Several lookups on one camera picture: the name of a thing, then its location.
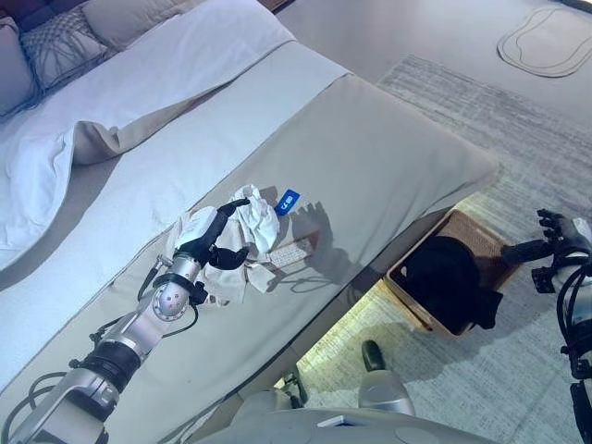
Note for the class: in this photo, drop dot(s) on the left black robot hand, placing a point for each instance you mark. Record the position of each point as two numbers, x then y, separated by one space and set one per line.
205 231

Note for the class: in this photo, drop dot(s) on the oval beige floor mat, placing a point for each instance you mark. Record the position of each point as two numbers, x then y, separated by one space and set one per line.
541 41

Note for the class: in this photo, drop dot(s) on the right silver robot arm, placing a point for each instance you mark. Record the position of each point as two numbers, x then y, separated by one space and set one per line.
575 296

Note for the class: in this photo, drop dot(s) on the white duvet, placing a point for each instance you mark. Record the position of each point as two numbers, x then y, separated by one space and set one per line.
139 83

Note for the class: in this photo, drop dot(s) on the plain beige pillow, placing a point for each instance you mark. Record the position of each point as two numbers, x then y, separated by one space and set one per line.
134 20
14 74

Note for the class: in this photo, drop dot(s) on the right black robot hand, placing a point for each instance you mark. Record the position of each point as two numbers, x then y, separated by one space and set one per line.
569 238

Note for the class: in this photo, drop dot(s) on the left silver robot leg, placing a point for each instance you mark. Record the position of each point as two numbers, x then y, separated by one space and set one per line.
273 400

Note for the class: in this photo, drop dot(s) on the beige garment with patterned band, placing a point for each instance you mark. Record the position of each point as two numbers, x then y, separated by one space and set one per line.
226 282

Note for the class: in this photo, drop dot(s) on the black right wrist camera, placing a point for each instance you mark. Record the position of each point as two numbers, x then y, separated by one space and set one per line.
543 279

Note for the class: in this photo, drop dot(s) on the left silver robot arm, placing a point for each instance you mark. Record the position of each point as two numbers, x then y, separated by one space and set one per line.
129 333

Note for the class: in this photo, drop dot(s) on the grey robot torso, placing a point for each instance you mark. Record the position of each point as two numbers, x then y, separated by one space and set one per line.
324 430

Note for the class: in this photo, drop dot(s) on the blue label tag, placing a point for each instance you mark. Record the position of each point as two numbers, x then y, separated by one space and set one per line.
287 202

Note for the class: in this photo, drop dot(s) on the dark quilted headboard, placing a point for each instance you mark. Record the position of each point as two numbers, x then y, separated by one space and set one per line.
28 11

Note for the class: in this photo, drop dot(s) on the white garment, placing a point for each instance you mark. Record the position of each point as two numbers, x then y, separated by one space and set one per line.
256 222

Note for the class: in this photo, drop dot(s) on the black garment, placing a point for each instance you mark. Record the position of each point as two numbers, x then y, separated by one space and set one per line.
439 277

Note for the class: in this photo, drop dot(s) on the woven wicker basket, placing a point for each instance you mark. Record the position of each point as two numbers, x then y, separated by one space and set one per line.
476 231

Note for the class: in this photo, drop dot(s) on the patterned grey cushion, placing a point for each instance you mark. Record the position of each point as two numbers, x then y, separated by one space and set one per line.
60 46

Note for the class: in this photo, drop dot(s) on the grey streaked rug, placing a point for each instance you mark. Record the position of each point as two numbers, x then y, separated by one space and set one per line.
509 139

